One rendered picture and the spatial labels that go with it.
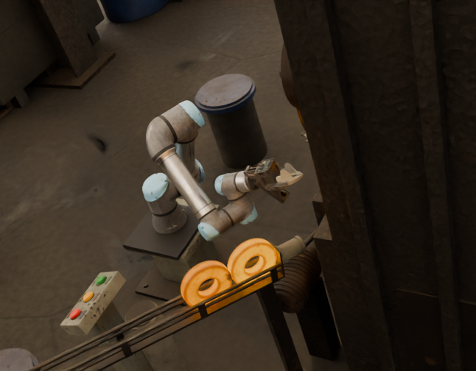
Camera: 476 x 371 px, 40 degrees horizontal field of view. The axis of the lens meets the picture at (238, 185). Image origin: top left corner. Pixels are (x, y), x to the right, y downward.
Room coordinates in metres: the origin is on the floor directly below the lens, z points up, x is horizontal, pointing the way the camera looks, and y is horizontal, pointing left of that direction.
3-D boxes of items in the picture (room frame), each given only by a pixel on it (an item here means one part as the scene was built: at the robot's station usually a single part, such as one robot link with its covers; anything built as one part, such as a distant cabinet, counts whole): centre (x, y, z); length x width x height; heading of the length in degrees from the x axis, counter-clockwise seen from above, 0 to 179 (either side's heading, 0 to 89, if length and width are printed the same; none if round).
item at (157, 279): (2.21, 0.33, 0.13); 0.40 x 0.40 x 0.26; 50
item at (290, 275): (1.52, -0.08, 0.27); 0.22 x 0.13 x 0.53; 141
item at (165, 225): (2.21, 0.33, 0.37); 0.15 x 0.15 x 0.10
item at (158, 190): (2.21, 0.32, 0.49); 0.13 x 0.12 x 0.14; 114
